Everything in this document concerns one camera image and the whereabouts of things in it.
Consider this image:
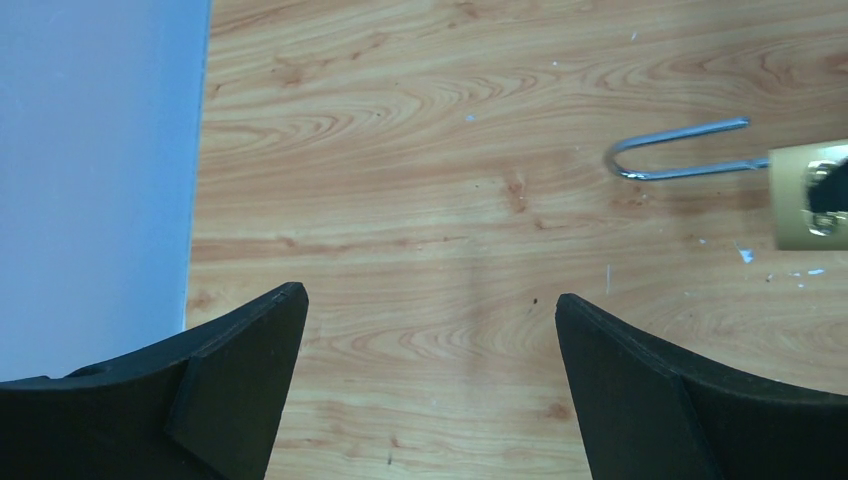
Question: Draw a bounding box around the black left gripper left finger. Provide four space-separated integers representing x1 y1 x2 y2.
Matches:
1 282 309 479

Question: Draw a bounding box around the brass padlock steel shackle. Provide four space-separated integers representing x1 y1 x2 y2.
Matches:
603 117 848 252

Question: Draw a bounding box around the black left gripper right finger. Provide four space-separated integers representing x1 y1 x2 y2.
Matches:
555 294 847 479

